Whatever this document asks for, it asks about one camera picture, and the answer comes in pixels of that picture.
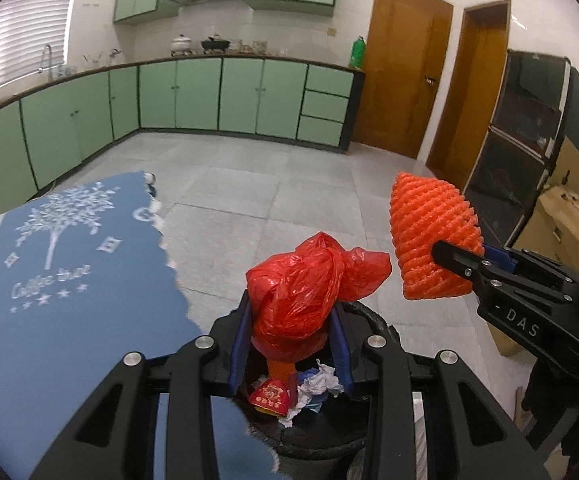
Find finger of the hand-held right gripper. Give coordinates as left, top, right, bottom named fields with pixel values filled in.
left=483, top=244, right=579, bottom=286
left=432, top=240, right=501, bottom=297

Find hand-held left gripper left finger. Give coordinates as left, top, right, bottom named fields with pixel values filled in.
left=28, top=292, right=253, bottom=480

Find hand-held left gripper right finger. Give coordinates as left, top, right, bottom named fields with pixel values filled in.
left=330, top=305, right=550, bottom=480

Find white tissue paper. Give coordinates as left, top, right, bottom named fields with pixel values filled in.
left=278, top=364, right=345, bottom=428

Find blue wrapper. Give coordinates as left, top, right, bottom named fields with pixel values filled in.
left=297, top=367, right=327, bottom=413

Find orange foam fruit net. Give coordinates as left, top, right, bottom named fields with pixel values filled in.
left=388, top=171, right=485, bottom=302

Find red and yellow packet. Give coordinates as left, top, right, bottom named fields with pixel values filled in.
left=248, top=380, right=290, bottom=416

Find red plastic bag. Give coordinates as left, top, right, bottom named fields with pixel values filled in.
left=246, top=231, right=394, bottom=363

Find black bin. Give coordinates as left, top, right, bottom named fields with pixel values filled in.
left=237, top=301, right=423, bottom=480

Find brown cardboard box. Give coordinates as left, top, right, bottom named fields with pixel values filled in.
left=489, top=135, right=579, bottom=356

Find person's dark clothing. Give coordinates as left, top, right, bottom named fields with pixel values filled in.
left=519, top=355, right=579, bottom=456

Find blue printed tablecloth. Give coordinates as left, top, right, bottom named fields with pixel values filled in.
left=0, top=170, right=280, bottom=480

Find black glass cabinet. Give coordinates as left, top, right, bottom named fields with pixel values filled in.
left=462, top=49, right=579, bottom=261

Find narrow wooden door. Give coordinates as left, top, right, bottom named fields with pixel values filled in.
left=427, top=0, right=513, bottom=181

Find closed wooden door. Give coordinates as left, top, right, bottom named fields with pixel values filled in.
left=350, top=0, right=454, bottom=161

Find green plastic bottle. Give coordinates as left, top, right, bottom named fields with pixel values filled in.
left=348, top=36, right=367, bottom=70

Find green base cabinets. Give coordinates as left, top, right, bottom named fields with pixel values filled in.
left=0, top=55, right=366, bottom=233

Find metal faucet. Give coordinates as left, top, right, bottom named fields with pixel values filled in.
left=40, top=44, right=68, bottom=81

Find white window blinds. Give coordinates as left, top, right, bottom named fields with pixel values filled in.
left=0, top=0, right=85, bottom=98

